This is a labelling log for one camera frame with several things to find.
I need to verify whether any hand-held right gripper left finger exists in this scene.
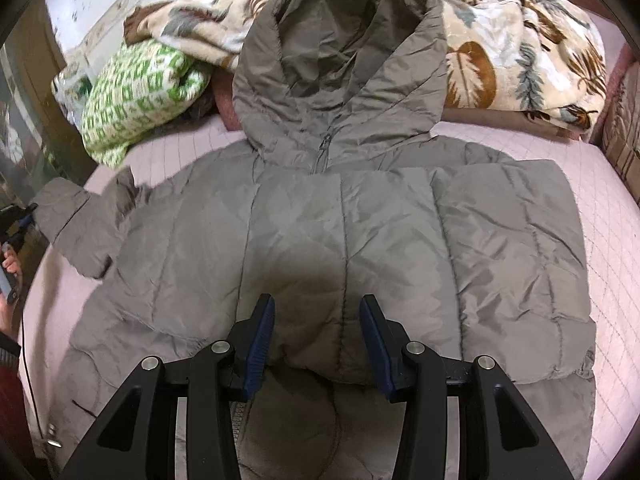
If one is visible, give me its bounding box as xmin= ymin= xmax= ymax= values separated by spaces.
xmin=59 ymin=294 xmax=277 ymax=480

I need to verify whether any person's left hand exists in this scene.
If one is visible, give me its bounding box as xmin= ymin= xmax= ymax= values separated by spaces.
xmin=1 ymin=245 xmax=24 ymax=279

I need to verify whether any brown wooden cabinet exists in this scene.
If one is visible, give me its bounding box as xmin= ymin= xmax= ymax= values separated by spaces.
xmin=0 ymin=10 xmax=96 ymax=196

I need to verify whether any leaf print fleece blanket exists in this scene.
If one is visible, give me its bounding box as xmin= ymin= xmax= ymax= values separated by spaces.
xmin=122 ymin=0 xmax=608 ymax=136

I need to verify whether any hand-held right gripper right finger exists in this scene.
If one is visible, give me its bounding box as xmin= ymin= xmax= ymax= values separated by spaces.
xmin=359 ymin=294 xmax=576 ymax=480

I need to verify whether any grey hooded puffer jacket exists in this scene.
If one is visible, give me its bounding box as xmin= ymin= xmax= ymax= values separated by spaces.
xmin=32 ymin=0 xmax=598 ymax=480

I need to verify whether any green and white pillow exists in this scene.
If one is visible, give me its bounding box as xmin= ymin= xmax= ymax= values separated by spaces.
xmin=52 ymin=40 xmax=213 ymax=168

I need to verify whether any striped floral pillow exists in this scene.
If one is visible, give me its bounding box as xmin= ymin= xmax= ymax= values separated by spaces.
xmin=597 ymin=60 xmax=640 ymax=191

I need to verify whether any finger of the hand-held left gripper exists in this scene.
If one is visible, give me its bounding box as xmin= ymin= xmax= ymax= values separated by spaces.
xmin=0 ymin=202 xmax=39 ymax=256

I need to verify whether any clear plastic bag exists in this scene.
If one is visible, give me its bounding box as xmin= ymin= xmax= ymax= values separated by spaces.
xmin=51 ymin=67 xmax=96 ymax=128

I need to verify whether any thin black cable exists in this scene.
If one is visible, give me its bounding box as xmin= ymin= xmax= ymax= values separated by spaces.
xmin=19 ymin=304 xmax=53 ymax=448

